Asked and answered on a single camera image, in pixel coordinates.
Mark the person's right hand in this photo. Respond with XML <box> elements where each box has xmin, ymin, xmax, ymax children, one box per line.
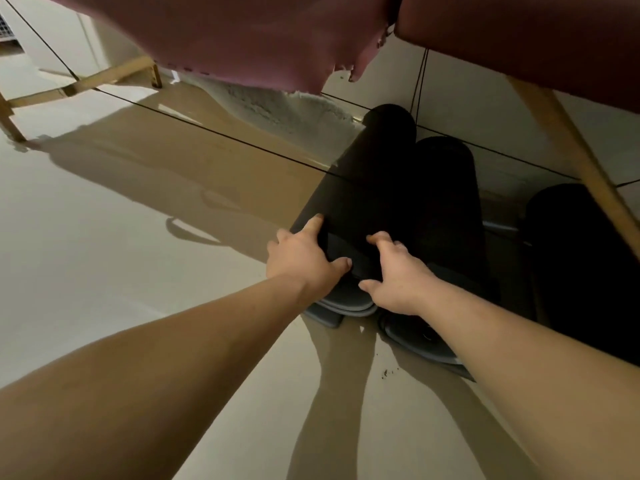
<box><xmin>358</xmin><ymin>231</ymin><xmax>443</xmax><ymax>317</ymax></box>

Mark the person's left hand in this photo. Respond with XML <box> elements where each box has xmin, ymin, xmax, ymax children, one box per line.
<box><xmin>265</xmin><ymin>214</ymin><xmax>353</xmax><ymax>308</ymax></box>

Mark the grey yoga mat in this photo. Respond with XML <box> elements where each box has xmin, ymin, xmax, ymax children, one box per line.
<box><xmin>289</xmin><ymin>103</ymin><xmax>419</xmax><ymax>328</ymax></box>
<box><xmin>522</xmin><ymin>183</ymin><xmax>640</xmax><ymax>368</ymax></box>
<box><xmin>377</xmin><ymin>136</ymin><xmax>493</xmax><ymax>381</ymax></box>

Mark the person's right forearm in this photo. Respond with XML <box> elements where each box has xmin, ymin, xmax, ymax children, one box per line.
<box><xmin>417</xmin><ymin>282</ymin><xmax>640</xmax><ymax>480</ymax></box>

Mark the person's left forearm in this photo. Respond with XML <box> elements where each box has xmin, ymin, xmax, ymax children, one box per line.
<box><xmin>0</xmin><ymin>274</ymin><xmax>313</xmax><ymax>480</ymax></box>

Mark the wooden massage table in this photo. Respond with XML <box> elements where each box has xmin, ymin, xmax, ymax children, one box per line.
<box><xmin>0</xmin><ymin>0</ymin><xmax>640</xmax><ymax>263</ymax></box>

